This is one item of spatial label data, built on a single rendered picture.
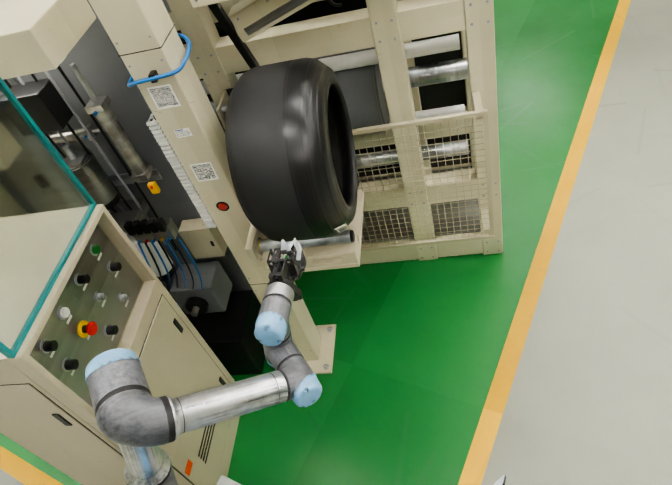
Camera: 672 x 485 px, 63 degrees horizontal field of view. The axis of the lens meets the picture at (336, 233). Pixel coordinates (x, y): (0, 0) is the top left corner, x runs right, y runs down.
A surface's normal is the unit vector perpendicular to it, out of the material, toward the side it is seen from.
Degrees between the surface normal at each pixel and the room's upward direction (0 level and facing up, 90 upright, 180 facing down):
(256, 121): 32
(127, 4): 90
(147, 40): 90
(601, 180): 0
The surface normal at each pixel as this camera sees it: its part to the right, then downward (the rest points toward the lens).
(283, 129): -0.23, -0.04
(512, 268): -0.24, -0.67
